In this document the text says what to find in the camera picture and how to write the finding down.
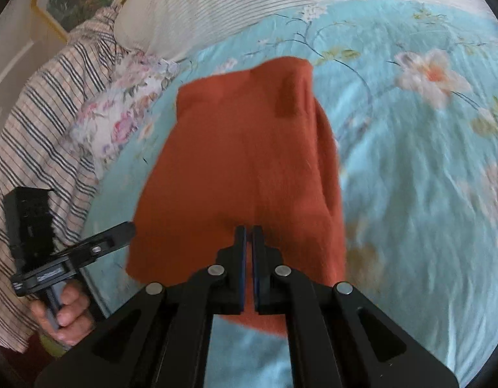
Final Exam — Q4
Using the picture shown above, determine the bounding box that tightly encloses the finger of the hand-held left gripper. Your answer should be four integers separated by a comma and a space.
59, 222, 136, 267

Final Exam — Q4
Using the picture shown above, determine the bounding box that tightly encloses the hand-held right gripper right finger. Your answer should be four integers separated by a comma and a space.
252, 225, 460, 388

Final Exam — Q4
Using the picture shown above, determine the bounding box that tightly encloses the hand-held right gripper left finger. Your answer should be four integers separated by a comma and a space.
33, 225, 247, 388

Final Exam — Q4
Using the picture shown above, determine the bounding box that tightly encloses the orange knit sweater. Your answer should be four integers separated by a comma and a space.
125, 57, 349, 338

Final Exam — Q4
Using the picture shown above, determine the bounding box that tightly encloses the person's left hand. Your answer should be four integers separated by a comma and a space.
31, 281, 97, 348

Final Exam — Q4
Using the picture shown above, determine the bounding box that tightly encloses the floral crumpled cloth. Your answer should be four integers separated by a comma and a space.
69, 50, 181, 180

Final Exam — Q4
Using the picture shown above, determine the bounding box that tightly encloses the plaid blanket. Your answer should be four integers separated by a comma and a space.
0, 6, 132, 352

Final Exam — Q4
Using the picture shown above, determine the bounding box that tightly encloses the light blue floral bedsheet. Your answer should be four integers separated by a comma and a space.
83, 0, 498, 388

